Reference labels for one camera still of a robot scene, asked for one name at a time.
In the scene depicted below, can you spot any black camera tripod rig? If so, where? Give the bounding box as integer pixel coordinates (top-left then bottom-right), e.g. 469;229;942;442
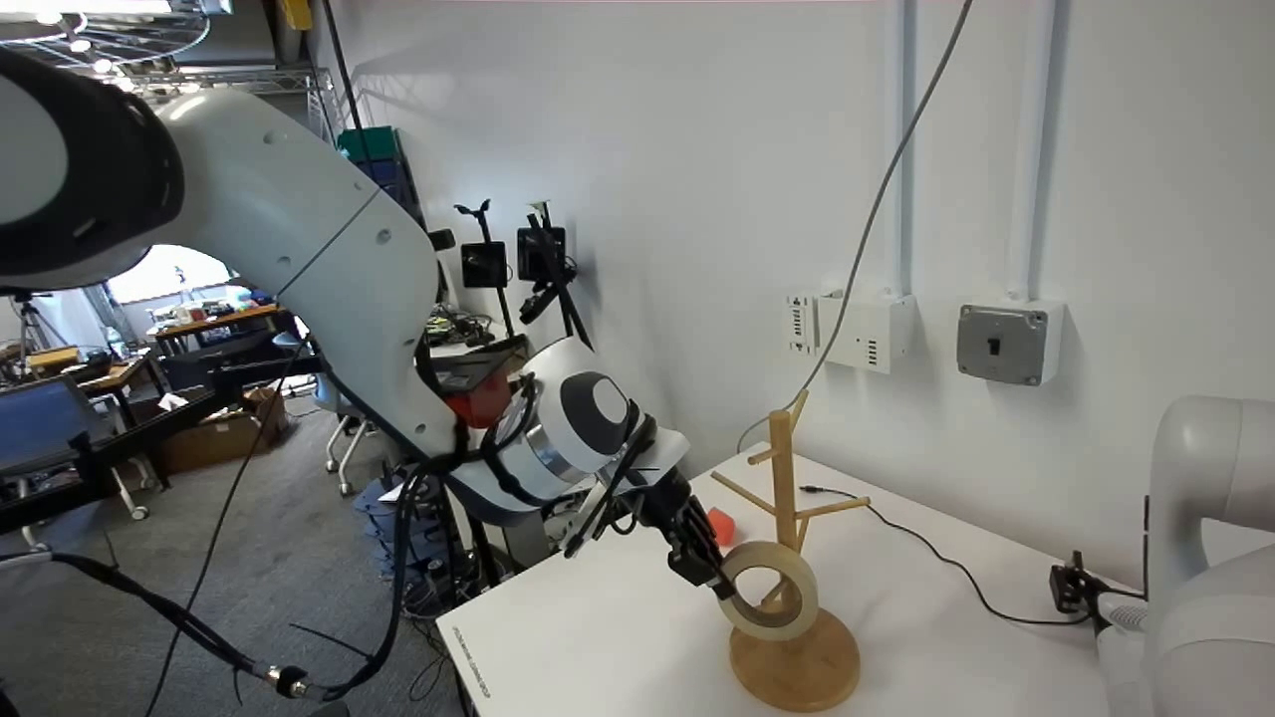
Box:
461;202;584;340

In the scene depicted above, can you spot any wooden hanger tree stand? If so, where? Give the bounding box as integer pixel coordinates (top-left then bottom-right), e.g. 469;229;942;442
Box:
716;395;862;712

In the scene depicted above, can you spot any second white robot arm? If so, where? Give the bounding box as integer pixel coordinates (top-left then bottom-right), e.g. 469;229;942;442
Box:
1094;400;1275;717

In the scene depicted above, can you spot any grey wall junction box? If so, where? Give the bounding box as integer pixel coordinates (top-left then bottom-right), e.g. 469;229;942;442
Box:
956;304;1065;385

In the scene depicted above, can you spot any small orange cup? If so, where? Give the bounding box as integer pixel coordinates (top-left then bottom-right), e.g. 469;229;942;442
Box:
711;506;737;546

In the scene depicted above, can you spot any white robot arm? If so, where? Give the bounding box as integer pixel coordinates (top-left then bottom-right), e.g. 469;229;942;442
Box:
0;52;730;595

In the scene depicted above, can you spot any white wall socket box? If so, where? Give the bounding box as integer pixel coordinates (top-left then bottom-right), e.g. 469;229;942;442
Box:
788;292;915;375

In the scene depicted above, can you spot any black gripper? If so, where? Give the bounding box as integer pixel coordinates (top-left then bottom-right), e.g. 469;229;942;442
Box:
631;473;720;586

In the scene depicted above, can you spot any grey hanging wall cable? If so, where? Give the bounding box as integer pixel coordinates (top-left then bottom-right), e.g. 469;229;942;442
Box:
732;0;979;456

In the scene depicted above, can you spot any black cable on table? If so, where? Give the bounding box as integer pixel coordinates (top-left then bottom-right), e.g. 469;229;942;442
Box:
797;482;1113;628

